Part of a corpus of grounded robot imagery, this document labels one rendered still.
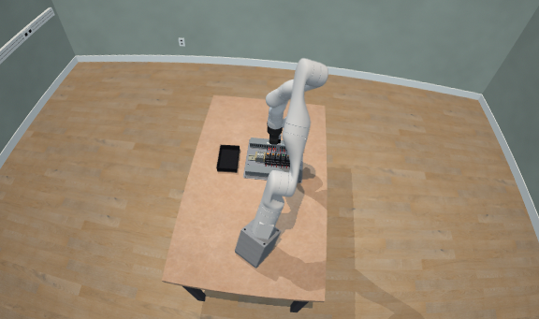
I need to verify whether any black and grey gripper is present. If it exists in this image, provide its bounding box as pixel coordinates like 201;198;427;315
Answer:
267;117;286;152

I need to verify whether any black parts tray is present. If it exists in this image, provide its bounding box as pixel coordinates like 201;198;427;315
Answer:
216;145;240;172

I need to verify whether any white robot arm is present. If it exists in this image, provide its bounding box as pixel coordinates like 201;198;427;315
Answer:
252;58;328;239

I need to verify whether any grey relay panel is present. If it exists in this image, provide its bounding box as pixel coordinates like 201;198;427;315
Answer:
243;138;290;180

